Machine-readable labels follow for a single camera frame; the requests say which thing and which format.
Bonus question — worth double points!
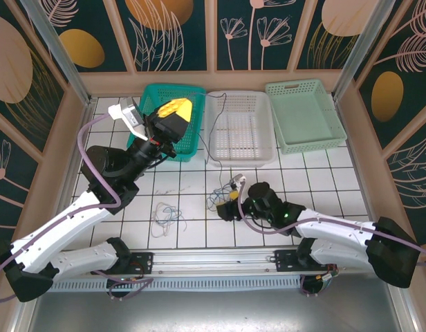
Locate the thin dark cable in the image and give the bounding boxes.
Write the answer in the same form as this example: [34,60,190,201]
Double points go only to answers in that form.
[178,90,231,208]
[207,188,234,212]

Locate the teal plastic basket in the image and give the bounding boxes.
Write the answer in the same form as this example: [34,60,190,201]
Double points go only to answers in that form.
[125,84,207,163]

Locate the white plastic basket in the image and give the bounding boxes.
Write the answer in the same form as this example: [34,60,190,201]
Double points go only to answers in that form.
[203,90,278,169]

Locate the mint green plastic basket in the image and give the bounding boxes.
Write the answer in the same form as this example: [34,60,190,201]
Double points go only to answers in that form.
[265,78,348,155]

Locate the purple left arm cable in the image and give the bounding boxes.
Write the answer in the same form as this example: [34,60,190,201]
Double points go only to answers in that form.
[0,113,122,304]

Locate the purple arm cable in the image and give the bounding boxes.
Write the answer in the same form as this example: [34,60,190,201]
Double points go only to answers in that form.
[236,183,426,268]
[0,113,122,304]

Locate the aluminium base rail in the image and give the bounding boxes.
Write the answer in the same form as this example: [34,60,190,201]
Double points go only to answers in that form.
[88,248,338,277]

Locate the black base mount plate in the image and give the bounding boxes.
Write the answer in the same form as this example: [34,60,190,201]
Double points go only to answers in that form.
[274,249,304,274]
[129,251,155,275]

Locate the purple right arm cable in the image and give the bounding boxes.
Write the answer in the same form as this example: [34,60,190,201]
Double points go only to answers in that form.
[236,183,426,268]

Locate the white slotted cable duct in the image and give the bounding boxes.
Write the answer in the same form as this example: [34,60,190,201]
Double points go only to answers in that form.
[49,275,304,293]

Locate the coloured connector wires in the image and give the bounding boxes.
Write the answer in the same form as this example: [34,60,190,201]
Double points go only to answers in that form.
[316,264,340,287]

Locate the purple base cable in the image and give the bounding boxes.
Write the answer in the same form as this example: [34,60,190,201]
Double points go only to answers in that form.
[299,273,326,298]
[91,268,155,302]

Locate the aluminium frame post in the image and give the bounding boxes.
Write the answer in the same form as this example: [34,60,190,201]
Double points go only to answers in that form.
[19,0,98,109]
[332,0,397,102]

